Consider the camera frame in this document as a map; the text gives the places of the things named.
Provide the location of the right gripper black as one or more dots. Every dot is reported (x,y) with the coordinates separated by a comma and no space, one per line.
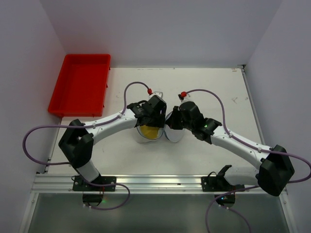
(175,119)

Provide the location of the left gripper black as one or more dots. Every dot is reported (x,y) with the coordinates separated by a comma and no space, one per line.
(155,119)

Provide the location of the yellow bra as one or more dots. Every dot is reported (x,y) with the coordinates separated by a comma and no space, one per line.
(149,132)

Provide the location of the white mesh laundry bag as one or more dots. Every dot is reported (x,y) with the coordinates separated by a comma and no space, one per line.
(171,135)

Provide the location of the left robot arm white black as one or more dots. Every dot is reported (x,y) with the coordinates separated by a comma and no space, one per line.
(79,138)

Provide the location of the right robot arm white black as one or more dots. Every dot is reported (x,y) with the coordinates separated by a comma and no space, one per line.
(272,168)

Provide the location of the red plastic tray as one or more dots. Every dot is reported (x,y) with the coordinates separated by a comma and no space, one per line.
(81,86)

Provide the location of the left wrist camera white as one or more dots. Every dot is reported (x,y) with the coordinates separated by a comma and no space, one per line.
(154,93)

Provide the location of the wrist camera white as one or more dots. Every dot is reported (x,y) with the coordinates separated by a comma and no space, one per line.
(184,97)
(154,93)

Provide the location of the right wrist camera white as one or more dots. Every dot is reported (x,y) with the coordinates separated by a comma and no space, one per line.
(184,97)

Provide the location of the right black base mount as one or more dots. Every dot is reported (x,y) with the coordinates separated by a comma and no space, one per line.
(216,182)

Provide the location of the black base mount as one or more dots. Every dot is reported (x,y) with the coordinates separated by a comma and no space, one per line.
(93,194)
(216,182)

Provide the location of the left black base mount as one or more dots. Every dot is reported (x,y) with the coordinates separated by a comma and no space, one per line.
(93,194)

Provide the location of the aluminium mounting rail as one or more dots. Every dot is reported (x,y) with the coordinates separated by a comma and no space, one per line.
(137,184)

